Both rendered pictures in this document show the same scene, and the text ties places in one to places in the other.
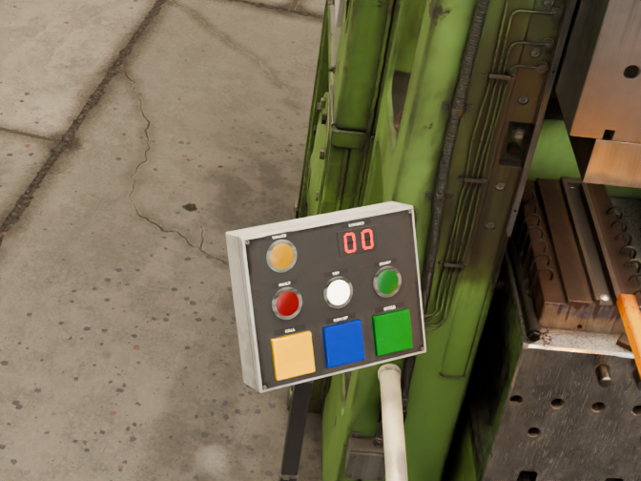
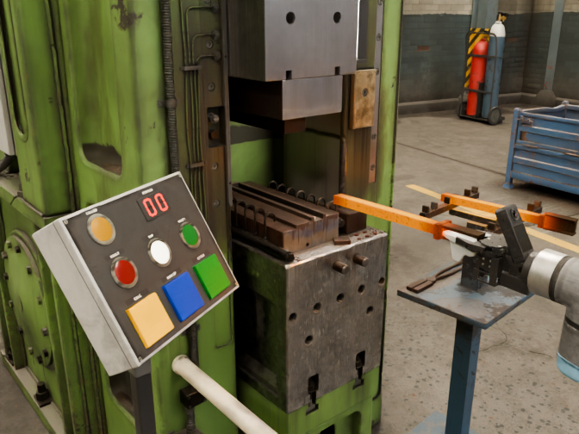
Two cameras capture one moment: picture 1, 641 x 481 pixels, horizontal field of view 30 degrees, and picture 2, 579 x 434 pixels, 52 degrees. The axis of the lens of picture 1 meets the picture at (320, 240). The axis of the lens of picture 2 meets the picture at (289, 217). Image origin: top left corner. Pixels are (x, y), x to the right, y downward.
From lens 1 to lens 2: 1.18 m
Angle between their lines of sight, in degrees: 35
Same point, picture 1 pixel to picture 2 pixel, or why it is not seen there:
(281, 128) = not seen: outside the picture
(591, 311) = (311, 228)
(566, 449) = (330, 344)
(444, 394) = (222, 363)
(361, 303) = (179, 257)
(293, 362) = (153, 325)
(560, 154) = not seen: hidden behind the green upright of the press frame
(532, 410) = (304, 321)
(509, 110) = (204, 97)
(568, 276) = (282, 216)
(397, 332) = (215, 274)
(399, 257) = (189, 213)
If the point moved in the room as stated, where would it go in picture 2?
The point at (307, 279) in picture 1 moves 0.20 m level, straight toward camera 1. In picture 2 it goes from (131, 245) to (177, 286)
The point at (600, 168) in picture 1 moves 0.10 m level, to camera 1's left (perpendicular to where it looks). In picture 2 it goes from (290, 105) to (254, 108)
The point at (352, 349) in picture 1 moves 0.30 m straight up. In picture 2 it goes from (192, 298) to (183, 145)
